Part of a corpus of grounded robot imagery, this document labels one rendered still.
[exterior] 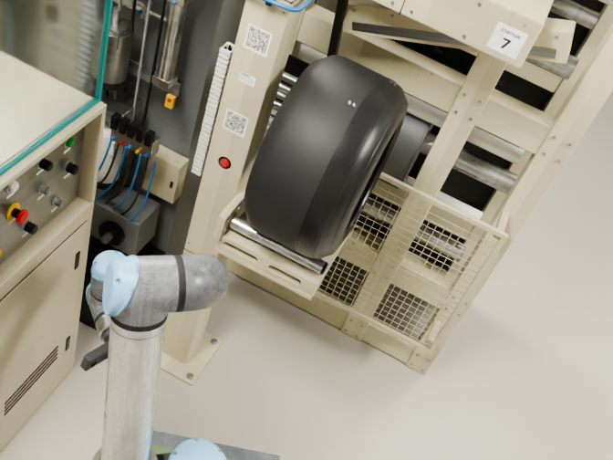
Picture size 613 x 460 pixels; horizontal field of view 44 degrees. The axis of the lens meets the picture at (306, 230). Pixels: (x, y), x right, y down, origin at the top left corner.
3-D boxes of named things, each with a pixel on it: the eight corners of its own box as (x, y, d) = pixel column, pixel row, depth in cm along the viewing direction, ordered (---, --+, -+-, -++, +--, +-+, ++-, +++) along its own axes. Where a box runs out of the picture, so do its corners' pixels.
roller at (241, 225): (225, 228, 247) (228, 218, 244) (231, 221, 251) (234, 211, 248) (320, 277, 243) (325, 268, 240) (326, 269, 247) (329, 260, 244)
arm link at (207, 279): (243, 253, 154) (176, 251, 217) (181, 255, 149) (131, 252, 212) (244, 310, 153) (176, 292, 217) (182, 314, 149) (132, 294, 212)
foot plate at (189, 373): (134, 354, 308) (135, 351, 307) (168, 312, 328) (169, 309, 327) (192, 386, 305) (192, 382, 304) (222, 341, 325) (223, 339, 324)
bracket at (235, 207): (212, 237, 246) (217, 215, 240) (263, 175, 276) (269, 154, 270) (221, 242, 246) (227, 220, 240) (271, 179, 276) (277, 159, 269)
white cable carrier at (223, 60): (191, 172, 251) (219, 47, 219) (198, 164, 255) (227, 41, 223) (202, 177, 250) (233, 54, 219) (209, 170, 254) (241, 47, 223)
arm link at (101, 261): (134, 246, 207) (129, 277, 215) (90, 247, 203) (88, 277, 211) (138, 273, 201) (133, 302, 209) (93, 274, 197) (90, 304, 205)
